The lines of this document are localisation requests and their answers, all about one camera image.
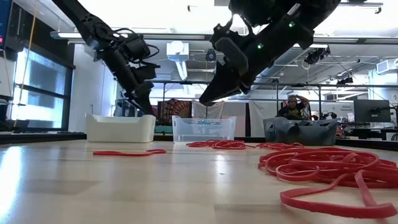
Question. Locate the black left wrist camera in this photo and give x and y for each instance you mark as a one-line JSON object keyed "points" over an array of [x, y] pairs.
{"points": [[146, 73]]}

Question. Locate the clear plastic basket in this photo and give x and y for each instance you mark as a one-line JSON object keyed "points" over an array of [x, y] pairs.
{"points": [[202, 130]]}

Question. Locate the white wall air unit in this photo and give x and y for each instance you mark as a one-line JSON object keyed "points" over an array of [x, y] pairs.
{"points": [[387, 66]]}

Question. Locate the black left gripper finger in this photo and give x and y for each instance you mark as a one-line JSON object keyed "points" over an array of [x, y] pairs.
{"points": [[143, 104], [150, 102]]}

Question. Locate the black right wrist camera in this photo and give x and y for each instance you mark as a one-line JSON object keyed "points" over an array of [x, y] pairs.
{"points": [[222, 32]]}

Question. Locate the long ceiling light fixture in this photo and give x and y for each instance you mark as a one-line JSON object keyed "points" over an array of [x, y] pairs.
{"points": [[66, 35]]}

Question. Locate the black metal pipe rack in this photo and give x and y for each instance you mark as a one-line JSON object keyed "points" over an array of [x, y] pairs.
{"points": [[311, 85]]}

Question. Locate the dark background screen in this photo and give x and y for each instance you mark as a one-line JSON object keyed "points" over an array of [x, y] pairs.
{"points": [[122, 109]]}

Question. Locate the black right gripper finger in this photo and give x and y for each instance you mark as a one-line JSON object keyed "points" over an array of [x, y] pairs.
{"points": [[236, 90], [220, 84]]}

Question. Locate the black background monitor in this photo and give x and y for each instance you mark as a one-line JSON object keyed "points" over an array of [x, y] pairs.
{"points": [[371, 111]]}

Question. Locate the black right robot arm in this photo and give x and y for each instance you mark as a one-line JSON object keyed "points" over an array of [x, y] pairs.
{"points": [[295, 18]]}

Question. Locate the black rubber bands heap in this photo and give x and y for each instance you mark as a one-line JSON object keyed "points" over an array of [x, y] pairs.
{"points": [[311, 122]]}

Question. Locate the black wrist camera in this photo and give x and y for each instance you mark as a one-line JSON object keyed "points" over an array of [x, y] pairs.
{"points": [[146, 73], [222, 32]]}

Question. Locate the dark patterned tapestry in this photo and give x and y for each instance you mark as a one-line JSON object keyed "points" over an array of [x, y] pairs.
{"points": [[174, 109]]}

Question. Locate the red rubber band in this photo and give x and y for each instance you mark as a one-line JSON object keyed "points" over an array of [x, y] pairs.
{"points": [[146, 152], [311, 203]]}

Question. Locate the white plastic basket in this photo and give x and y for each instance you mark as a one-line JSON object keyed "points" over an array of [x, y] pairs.
{"points": [[121, 129]]}

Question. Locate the person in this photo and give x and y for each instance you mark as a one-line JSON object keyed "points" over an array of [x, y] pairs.
{"points": [[292, 112]]}

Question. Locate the grey plastic basket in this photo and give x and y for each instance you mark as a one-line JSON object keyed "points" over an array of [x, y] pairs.
{"points": [[311, 133]]}

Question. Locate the large desk monitor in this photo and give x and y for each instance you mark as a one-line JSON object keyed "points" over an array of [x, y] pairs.
{"points": [[4, 18]]}

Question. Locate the white ceiling air unit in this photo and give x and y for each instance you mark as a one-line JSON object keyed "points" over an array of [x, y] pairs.
{"points": [[177, 51]]}

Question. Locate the white hanging sheet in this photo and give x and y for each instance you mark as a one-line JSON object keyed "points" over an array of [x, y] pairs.
{"points": [[208, 110]]}

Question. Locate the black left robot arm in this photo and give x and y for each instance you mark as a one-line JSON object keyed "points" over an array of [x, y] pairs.
{"points": [[93, 28]]}

